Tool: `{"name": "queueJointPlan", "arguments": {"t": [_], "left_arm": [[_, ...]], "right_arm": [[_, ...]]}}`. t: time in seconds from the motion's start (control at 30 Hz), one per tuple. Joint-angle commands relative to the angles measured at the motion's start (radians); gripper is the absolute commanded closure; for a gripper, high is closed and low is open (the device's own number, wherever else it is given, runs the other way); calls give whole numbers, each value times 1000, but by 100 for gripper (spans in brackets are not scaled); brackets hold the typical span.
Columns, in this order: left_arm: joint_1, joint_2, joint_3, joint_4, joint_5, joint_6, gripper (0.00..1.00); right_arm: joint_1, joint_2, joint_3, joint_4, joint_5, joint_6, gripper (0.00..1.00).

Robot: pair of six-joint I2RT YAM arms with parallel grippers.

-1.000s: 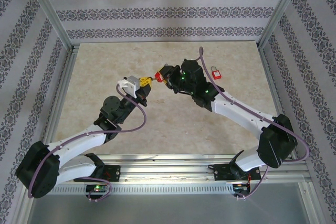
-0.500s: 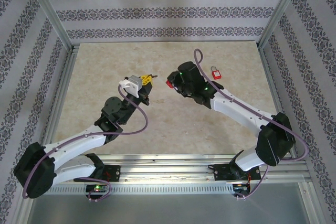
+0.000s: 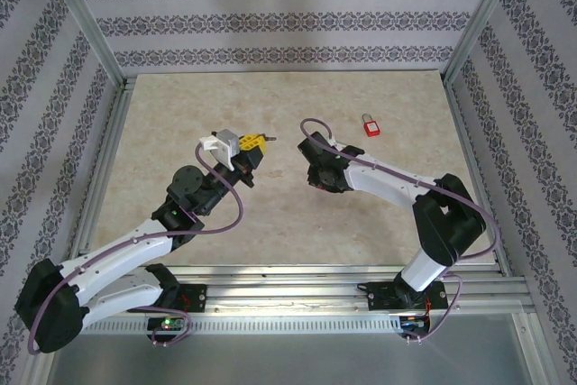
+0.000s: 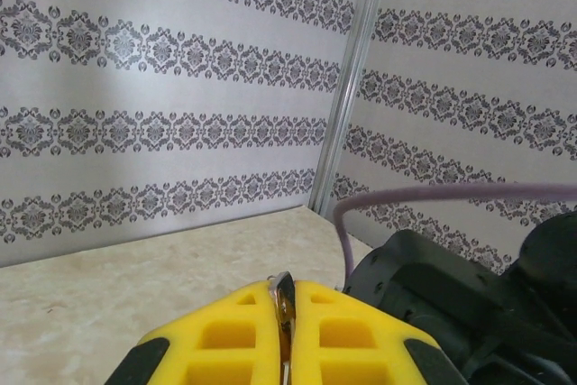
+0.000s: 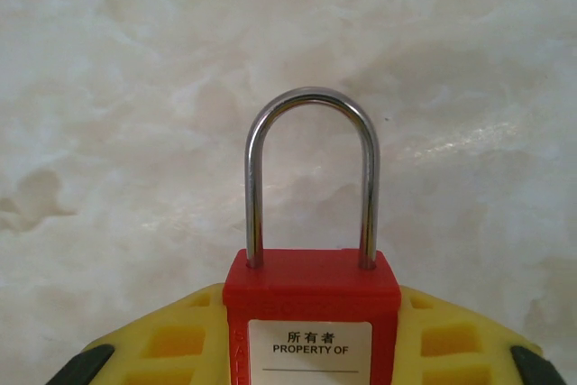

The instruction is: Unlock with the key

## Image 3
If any left controller board green light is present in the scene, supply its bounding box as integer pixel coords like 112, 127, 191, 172
146, 316, 187, 337

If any right controller board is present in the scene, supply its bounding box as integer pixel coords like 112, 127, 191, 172
398, 314, 435, 336

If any grey metal panel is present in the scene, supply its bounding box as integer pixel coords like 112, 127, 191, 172
44, 312, 537, 385

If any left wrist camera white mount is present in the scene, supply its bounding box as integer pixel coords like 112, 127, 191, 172
199, 129, 240, 173

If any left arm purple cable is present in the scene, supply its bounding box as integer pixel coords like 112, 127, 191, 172
24, 143, 247, 355

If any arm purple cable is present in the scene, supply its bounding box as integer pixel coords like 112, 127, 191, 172
300, 117, 501, 344
24, 143, 247, 355

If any left aluminium side rail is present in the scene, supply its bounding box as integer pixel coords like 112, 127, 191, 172
67, 78, 136, 269

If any aluminium side rail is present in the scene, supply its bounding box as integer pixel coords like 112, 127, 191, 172
67, 78, 136, 269
444, 78, 513, 276

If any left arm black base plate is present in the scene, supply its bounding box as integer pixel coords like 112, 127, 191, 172
127, 283, 208, 314

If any long aluminium base rail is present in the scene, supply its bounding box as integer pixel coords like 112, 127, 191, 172
42, 265, 537, 319

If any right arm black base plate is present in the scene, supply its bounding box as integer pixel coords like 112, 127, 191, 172
367, 280, 449, 313

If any right aluminium side rail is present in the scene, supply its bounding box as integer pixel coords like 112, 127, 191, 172
444, 78, 513, 276

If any grey slotted cable duct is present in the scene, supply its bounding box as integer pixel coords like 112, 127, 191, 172
80, 316, 403, 335

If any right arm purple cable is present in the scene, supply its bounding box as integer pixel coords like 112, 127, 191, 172
300, 117, 501, 344

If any left aluminium frame post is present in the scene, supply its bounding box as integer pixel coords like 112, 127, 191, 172
40, 0, 127, 88

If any aluminium frame post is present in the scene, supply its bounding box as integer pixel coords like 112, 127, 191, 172
40, 0, 127, 88
443, 0, 531, 84

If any right aluminium frame post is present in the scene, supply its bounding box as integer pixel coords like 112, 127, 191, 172
443, 0, 531, 84

